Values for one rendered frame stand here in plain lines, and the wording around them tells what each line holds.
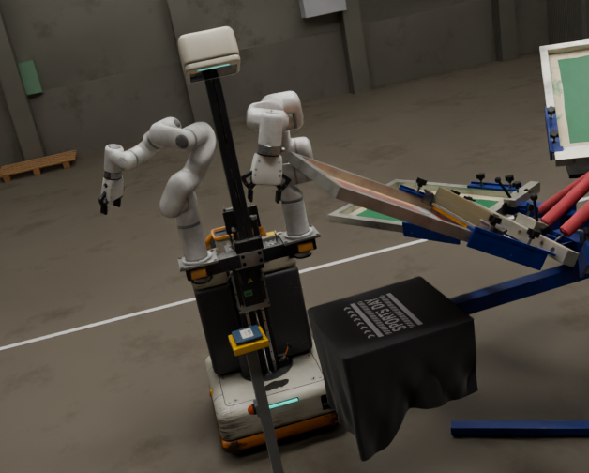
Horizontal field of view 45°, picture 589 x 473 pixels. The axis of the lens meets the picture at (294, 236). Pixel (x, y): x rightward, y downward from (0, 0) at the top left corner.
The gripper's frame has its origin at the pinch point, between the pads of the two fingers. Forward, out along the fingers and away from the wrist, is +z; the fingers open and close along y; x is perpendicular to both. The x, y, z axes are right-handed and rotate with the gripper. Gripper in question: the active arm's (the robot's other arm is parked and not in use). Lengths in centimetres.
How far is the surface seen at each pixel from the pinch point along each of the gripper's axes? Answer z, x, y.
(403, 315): 40, 5, -55
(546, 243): 6, 23, -95
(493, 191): 11, -84, -138
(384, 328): 43, 10, -46
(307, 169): -10.2, -3.4, -14.8
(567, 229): 5, 8, -114
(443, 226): -1, 29, -51
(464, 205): -2, 2, -73
